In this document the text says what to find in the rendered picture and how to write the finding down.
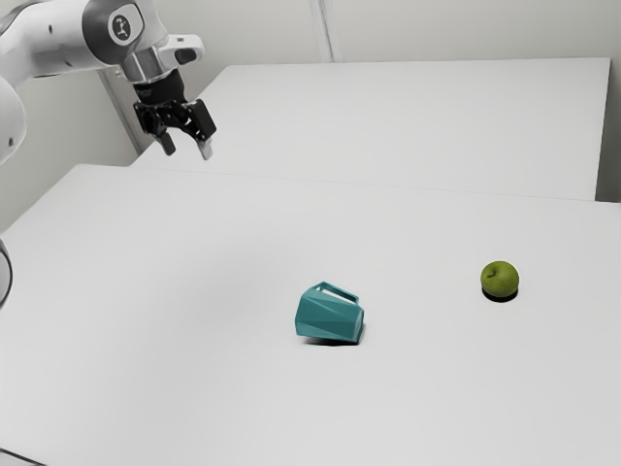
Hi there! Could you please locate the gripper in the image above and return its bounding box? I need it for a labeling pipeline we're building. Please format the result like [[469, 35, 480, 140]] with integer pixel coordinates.
[[130, 69, 217, 161]]

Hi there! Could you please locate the teal faceted mug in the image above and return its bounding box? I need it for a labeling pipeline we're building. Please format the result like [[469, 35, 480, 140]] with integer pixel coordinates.
[[294, 280, 365, 347]]

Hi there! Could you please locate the green apple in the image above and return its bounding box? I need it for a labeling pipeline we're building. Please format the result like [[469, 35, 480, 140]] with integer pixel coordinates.
[[480, 260, 521, 299]]

